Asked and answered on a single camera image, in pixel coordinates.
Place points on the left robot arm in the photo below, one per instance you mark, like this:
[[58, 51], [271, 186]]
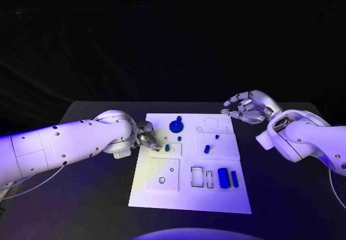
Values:
[[66, 142]]

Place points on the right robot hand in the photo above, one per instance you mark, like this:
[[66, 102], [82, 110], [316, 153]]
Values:
[[252, 106]]

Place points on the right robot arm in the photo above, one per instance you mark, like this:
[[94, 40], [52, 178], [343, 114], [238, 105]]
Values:
[[303, 138]]

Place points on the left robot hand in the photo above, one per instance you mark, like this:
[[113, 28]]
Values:
[[147, 137]]

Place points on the thin blue cylinder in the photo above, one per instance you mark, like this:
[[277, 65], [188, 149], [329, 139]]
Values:
[[235, 179]]

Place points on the thick blue cylinder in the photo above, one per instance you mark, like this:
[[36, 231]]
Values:
[[224, 178]]

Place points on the blue gear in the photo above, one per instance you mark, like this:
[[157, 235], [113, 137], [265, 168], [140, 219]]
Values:
[[176, 126]]

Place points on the white task board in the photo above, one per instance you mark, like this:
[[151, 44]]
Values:
[[189, 163]]

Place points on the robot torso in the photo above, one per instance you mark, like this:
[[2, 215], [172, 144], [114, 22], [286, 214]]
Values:
[[196, 234]]

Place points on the blue plug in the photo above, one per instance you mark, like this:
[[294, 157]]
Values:
[[166, 147]]

